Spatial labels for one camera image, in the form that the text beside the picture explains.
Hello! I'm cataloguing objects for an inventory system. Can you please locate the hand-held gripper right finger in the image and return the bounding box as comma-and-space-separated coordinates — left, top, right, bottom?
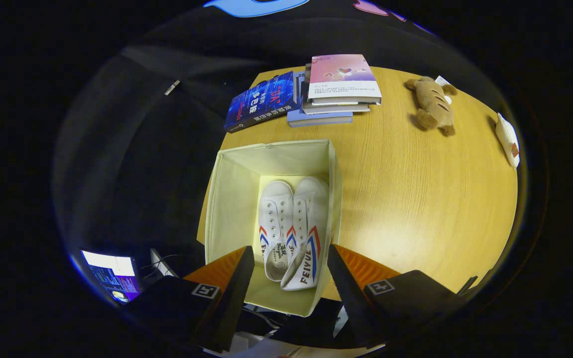
327, 244, 467, 349

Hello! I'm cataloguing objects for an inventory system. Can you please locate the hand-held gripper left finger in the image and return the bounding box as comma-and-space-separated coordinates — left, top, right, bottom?
120, 246, 255, 353

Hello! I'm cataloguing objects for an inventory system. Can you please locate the beige fabric storage box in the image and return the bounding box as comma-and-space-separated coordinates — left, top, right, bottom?
205, 139, 343, 318

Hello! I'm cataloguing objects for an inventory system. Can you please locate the white canvas shoe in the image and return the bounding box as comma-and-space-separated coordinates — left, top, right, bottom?
281, 176, 330, 291
259, 180, 295, 282

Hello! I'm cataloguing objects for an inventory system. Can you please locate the white side desk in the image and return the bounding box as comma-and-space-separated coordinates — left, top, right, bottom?
150, 248, 178, 278

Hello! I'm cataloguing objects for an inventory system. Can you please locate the computer monitor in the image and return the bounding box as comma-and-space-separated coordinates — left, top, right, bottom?
80, 249, 143, 304

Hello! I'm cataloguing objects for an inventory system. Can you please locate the pale blue book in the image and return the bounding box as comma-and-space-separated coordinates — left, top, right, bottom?
286, 74, 354, 128

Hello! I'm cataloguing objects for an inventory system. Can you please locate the dark blue book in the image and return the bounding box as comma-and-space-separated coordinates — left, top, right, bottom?
223, 71, 298, 134

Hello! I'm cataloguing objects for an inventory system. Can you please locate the brown plush toy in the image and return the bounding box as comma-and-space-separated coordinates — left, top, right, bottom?
404, 76, 458, 137

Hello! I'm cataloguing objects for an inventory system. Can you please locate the white plush toy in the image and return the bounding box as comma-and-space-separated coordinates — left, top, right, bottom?
495, 112, 521, 170

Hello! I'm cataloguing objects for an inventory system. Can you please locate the pink cover book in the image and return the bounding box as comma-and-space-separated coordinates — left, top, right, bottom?
308, 54, 382, 106

